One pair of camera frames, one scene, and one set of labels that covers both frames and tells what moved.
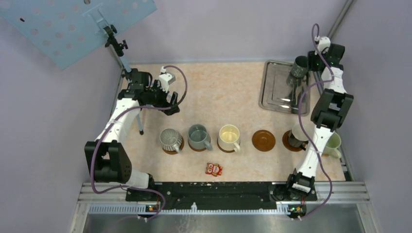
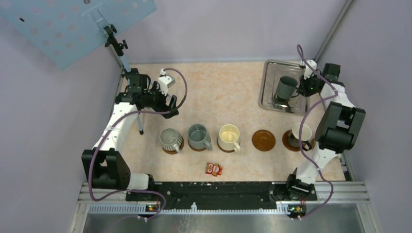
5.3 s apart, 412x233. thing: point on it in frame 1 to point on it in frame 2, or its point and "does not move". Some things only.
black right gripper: x=311 y=56 to x=301 y=86
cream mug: x=229 y=136 does not move
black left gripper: x=156 y=86 does not move
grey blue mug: x=197 y=137 does not move
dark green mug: x=300 y=67 to x=286 y=87
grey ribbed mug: x=170 y=140 does not move
